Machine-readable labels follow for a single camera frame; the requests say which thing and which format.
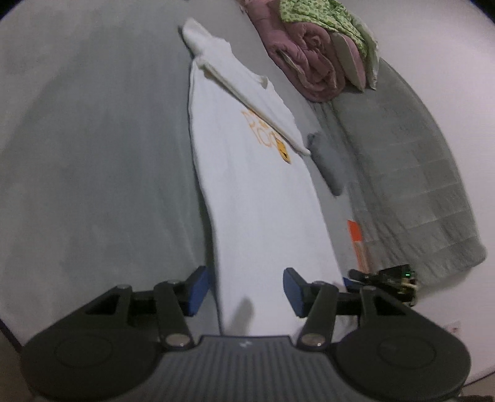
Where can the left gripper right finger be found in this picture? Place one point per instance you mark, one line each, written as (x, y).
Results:
(378, 345)

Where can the white Pooh sweatshirt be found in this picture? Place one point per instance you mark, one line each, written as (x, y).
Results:
(264, 211)

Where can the grey bed blanket roll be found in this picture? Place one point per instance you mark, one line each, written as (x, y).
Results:
(402, 182)

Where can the green patterned cloth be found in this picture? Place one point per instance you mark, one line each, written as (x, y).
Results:
(328, 14)

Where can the folded grey garment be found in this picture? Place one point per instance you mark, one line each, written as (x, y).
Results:
(328, 160)

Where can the orange card on bed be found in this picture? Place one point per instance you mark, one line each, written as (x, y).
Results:
(359, 247)

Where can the mauve and cream pillow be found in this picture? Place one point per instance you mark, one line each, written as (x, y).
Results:
(360, 72)

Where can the folded mauve comforter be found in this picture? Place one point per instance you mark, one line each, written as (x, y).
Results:
(303, 51)

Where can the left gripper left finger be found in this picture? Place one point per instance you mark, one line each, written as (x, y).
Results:
(113, 343)

